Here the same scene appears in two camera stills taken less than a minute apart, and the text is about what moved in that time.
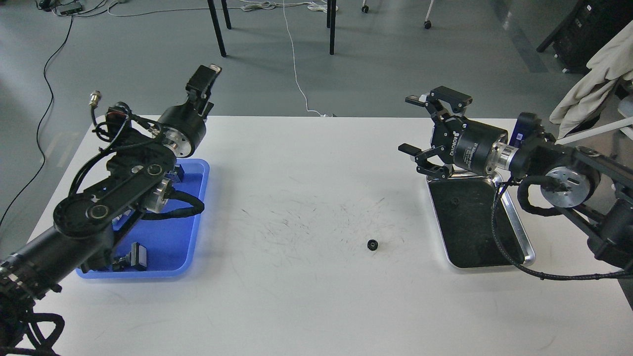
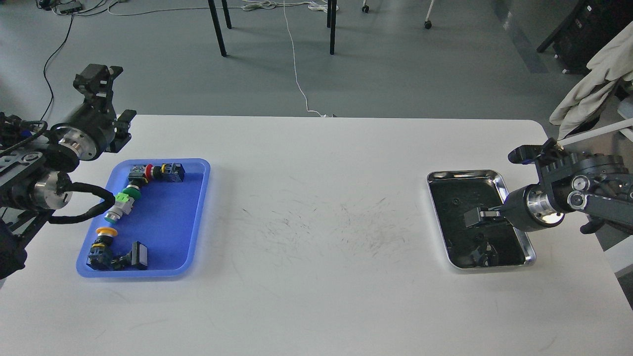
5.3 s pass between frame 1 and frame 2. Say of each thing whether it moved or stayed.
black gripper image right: moved
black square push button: stayed
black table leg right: stayed
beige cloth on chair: stayed
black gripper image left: moved
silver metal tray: stayed
